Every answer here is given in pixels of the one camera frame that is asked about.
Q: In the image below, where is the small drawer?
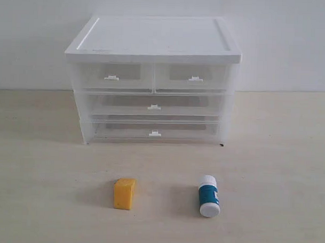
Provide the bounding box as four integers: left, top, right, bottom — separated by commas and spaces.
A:
154, 64, 229, 91
80, 63, 154, 90

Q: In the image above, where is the teal label pill bottle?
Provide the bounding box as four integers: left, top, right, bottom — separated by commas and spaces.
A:
198, 175, 220, 218

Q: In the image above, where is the middle wide clear drawer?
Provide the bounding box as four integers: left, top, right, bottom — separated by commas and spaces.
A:
88, 94, 223, 117

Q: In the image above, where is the wide clear drawer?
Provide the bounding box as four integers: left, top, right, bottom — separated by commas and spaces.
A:
92, 121, 219, 140
88, 94, 223, 117

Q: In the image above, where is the bottom wide clear drawer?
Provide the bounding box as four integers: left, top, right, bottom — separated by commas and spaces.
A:
92, 121, 219, 140

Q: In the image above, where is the white plastic drawer cabinet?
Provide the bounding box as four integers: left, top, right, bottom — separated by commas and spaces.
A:
65, 16, 242, 146

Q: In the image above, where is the yellow cheese block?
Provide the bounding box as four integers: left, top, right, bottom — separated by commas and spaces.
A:
113, 178, 137, 210

